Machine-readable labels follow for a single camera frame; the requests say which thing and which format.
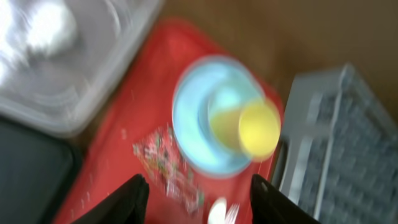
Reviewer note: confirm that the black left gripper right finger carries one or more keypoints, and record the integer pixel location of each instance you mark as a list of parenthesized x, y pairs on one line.
[(269, 206)]

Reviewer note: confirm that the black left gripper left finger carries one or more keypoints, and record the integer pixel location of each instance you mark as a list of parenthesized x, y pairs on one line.
[(126, 205)]

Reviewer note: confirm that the white plastic fork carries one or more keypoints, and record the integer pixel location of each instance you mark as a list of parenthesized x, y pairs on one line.
[(232, 214)]

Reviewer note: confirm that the white plastic spoon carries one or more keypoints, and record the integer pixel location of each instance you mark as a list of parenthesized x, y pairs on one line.
[(217, 213)]

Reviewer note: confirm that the red strawberry candy wrapper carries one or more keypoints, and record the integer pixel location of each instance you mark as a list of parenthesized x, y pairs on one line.
[(160, 155)]

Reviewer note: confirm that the white tissue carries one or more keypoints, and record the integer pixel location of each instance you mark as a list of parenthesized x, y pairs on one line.
[(34, 29)]

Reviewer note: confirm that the grey dishwasher rack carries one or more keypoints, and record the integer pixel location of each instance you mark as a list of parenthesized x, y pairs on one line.
[(338, 160)]

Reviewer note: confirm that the black food waste tray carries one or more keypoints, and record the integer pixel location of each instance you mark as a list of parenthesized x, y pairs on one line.
[(37, 172)]

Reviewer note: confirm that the clear plastic waste bin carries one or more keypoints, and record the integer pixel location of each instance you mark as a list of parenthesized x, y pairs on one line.
[(61, 94)]

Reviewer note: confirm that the yellow plastic cup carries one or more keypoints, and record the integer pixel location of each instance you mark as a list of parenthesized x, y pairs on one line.
[(251, 130)]

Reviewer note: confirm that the light blue bowl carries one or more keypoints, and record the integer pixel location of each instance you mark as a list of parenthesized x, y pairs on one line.
[(224, 96)]

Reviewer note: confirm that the red serving tray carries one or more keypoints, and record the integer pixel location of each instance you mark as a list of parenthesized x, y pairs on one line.
[(143, 104)]

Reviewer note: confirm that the light blue plate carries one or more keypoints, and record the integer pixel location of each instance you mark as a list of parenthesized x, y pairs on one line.
[(196, 82)]

